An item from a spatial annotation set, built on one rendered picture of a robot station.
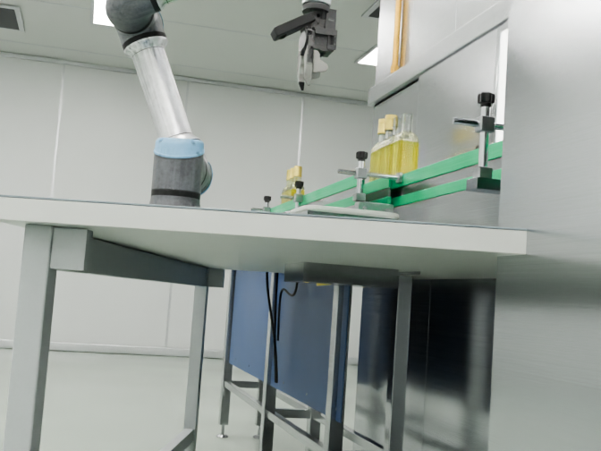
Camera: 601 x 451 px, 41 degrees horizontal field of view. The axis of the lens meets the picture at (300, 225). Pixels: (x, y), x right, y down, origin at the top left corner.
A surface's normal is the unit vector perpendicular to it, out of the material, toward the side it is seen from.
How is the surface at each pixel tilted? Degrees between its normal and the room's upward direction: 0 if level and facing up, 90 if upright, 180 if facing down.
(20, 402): 90
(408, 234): 90
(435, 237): 90
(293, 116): 90
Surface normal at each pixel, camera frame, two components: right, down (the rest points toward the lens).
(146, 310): 0.26, -0.07
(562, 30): -0.96, -0.09
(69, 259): -0.04, -0.09
